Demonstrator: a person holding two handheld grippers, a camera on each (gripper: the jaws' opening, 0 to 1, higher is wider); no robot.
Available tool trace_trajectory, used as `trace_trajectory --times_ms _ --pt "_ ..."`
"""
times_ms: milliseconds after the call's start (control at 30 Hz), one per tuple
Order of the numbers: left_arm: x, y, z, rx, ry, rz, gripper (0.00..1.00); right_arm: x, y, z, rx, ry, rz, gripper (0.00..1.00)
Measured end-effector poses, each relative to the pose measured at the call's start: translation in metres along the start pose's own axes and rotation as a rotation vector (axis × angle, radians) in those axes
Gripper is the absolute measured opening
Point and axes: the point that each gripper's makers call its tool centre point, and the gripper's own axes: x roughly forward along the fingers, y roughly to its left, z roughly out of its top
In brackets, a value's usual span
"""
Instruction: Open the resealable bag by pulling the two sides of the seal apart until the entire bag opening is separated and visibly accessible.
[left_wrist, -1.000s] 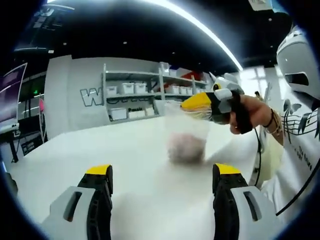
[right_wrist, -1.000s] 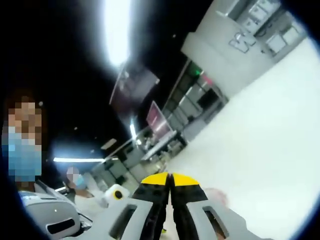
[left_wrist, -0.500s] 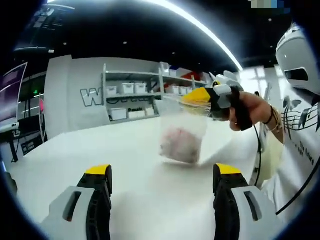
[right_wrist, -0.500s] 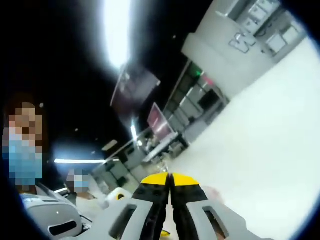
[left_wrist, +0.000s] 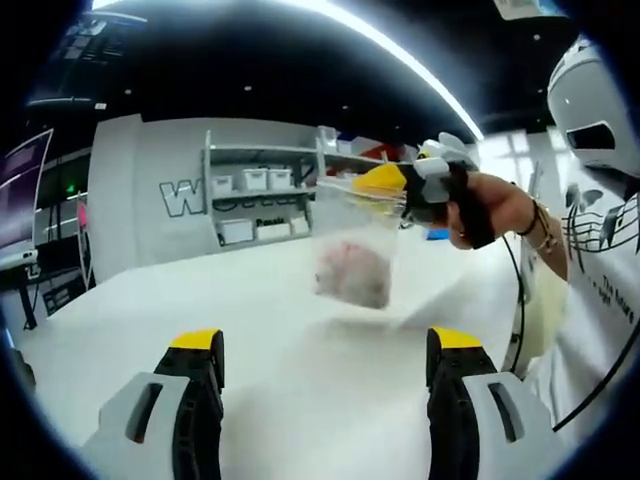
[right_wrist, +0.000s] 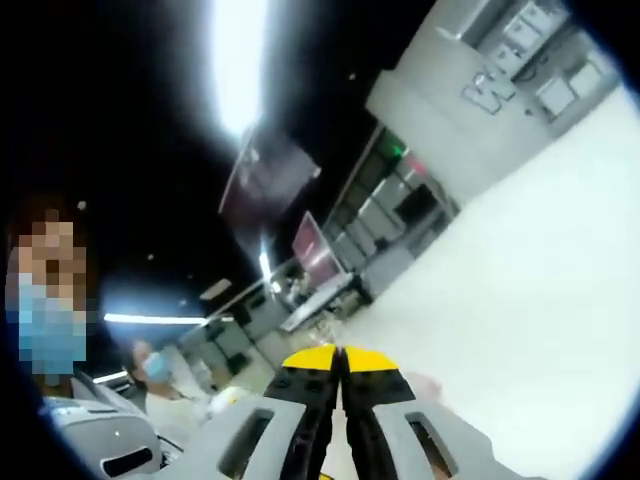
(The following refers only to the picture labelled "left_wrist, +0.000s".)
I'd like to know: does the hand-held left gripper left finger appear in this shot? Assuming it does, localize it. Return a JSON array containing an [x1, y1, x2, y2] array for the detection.
[[81, 328, 226, 480]]

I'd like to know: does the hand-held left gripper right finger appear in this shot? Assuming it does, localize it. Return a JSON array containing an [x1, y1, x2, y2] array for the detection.
[[425, 326, 570, 480]]

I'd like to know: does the person's right hand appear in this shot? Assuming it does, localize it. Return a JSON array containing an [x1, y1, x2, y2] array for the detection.
[[429, 164, 536, 251]]

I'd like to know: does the long ceiling light strip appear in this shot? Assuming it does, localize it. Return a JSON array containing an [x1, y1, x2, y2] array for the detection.
[[92, 0, 484, 140]]

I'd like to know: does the black wristband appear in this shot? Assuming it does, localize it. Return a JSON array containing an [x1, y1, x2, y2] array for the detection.
[[517, 198, 541, 237]]

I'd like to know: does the grey shelving unit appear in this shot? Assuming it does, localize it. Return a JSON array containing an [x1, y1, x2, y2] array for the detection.
[[202, 127, 416, 251]]

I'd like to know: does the white shelf with storage boxes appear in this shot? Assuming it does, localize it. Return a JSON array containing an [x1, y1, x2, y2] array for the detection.
[[209, 127, 361, 246]]

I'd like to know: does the white grey chest device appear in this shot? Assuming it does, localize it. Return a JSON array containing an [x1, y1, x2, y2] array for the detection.
[[546, 34, 640, 179]]

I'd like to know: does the pink sign stand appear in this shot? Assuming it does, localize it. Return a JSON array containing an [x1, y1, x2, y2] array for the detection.
[[76, 196, 95, 292]]

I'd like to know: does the white desk with black legs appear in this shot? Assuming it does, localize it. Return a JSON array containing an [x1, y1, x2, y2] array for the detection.
[[0, 249, 44, 332]]

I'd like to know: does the large tilted monitor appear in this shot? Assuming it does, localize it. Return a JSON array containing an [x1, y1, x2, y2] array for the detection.
[[0, 128, 54, 261]]

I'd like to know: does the black cable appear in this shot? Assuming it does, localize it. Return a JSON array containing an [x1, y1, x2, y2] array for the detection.
[[501, 234, 532, 375], [551, 319, 640, 432]]

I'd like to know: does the gold bead bracelet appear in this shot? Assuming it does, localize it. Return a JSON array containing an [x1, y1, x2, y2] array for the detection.
[[527, 209, 560, 256]]

